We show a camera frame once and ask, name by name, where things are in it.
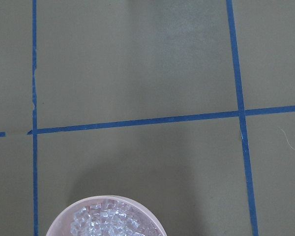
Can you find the clear ice cubes pile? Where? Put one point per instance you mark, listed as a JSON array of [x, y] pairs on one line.
[[111, 218]]

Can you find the pink plastic bowl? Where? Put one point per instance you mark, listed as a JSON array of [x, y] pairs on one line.
[[61, 225]]

